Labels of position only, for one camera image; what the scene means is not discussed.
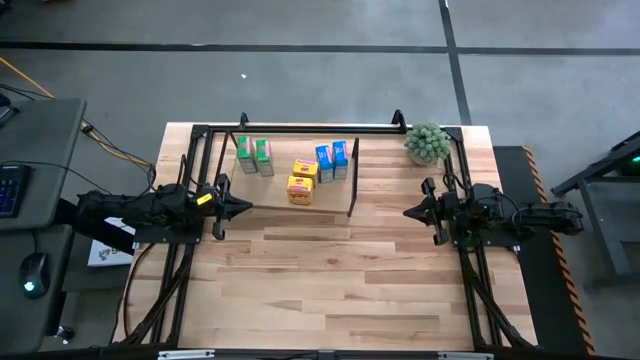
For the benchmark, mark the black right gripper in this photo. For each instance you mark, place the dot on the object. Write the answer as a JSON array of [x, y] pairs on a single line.
[[450, 210]]

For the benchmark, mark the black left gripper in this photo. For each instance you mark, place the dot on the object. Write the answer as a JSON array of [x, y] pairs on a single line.
[[207, 216]]

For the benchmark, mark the wooden shelf with black frame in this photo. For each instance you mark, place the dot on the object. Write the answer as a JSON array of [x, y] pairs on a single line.
[[270, 197]]

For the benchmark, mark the green Apple Jacks cereal box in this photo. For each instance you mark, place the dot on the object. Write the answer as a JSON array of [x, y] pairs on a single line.
[[265, 160], [246, 157]]

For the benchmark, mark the yellow Corn Pops cereal box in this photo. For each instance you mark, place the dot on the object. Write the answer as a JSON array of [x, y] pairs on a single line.
[[300, 192], [306, 169]]

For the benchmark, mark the blue Rice Krispies cereal box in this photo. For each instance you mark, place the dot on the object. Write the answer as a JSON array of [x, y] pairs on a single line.
[[340, 161], [325, 165]]

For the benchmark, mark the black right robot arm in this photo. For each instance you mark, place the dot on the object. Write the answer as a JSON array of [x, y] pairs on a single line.
[[545, 217]]

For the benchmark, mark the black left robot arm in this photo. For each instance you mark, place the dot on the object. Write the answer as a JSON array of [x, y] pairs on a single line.
[[130, 210]]

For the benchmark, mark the green plant in woven pot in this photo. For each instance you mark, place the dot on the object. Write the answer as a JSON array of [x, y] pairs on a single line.
[[427, 144]]

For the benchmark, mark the black metal support bar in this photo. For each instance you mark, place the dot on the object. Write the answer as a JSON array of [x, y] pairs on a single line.
[[117, 240]]

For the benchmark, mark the white printed box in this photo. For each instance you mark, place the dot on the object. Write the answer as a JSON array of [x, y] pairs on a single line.
[[107, 252]]

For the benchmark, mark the black mat with hazard stripes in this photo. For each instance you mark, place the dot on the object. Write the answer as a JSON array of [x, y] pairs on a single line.
[[545, 300]]

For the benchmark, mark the dark metal stand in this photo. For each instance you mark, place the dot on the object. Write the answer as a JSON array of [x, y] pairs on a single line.
[[597, 220]]

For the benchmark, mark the grey desk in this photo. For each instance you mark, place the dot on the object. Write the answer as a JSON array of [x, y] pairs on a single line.
[[40, 150]]

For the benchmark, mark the black computer mouse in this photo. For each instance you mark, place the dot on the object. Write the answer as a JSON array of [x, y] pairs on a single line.
[[35, 275]]

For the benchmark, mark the black caster wheel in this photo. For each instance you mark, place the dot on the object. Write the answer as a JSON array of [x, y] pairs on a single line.
[[65, 333]]

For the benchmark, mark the black backlit keyboard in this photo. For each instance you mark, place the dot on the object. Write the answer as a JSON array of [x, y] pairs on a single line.
[[12, 192]]

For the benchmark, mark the black aluminium table rig frame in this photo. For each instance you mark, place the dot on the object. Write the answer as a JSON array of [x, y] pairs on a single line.
[[300, 129]]

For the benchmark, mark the silver metal bracket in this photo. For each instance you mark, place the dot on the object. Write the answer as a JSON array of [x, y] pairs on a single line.
[[465, 356], [186, 355]]

